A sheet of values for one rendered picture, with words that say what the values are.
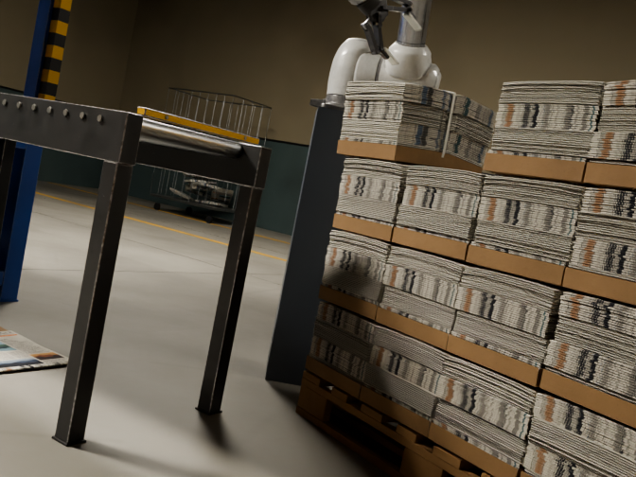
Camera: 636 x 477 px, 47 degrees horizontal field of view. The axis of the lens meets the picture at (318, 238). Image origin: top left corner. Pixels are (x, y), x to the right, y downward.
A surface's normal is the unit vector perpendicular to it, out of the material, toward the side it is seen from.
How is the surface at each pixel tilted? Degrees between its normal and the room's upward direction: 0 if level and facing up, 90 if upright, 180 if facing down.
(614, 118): 90
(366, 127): 94
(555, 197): 90
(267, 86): 90
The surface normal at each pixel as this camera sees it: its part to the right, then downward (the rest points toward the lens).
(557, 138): -0.80, -0.12
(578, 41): -0.55, -0.05
